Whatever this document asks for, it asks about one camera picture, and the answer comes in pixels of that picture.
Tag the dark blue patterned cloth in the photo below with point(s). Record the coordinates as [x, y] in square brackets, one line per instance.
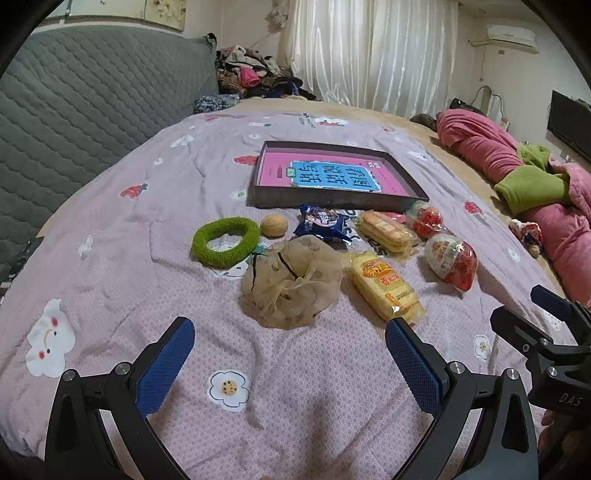
[214, 102]

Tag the dark shallow cardboard box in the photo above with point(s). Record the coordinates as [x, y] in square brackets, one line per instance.
[323, 199]

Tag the yellow rice cracker packet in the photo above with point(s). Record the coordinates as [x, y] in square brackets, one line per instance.
[383, 281]

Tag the person's right hand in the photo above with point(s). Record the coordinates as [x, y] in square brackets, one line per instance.
[549, 427]

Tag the beige mesh pouf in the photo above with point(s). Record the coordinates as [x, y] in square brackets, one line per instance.
[295, 277]

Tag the blue cookie packet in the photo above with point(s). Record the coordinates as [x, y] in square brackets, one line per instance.
[323, 221]

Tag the small tan round ball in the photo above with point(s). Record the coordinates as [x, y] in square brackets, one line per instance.
[274, 225]

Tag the black television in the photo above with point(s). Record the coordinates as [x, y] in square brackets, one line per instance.
[568, 120]

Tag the grey quilted headboard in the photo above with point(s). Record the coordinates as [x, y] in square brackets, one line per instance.
[92, 101]

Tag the floral wall panel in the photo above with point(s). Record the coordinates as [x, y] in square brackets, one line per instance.
[164, 14]

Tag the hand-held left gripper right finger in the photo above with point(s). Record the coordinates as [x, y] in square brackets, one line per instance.
[411, 364]

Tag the red egg toy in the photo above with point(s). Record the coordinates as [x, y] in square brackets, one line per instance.
[425, 219]
[450, 258]

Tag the black bag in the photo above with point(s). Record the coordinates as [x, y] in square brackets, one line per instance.
[464, 105]

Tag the brown cloth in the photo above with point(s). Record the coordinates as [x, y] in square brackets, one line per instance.
[422, 121]

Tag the white air conditioner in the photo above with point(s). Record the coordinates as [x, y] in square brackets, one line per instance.
[510, 37]

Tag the green blanket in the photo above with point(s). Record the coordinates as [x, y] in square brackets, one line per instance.
[531, 184]

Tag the white curtain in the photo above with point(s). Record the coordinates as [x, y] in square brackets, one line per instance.
[369, 50]

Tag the pile of clothes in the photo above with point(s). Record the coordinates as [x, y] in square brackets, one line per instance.
[258, 74]

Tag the purple printed blanket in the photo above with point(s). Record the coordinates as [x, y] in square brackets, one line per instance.
[184, 161]

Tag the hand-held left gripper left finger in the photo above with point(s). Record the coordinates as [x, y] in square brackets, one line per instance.
[166, 364]

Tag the pale hanging ornament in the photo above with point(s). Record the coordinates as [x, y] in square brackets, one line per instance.
[277, 11]

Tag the small patterned doll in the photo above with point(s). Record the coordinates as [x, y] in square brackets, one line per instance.
[526, 233]

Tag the orange biscuit packet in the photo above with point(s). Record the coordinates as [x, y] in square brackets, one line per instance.
[385, 230]

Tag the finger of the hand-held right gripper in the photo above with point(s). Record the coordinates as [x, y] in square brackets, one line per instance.
[521, 331]
[549, 300]

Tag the pink quilt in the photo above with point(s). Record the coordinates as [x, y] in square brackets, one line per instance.
[480, 138]

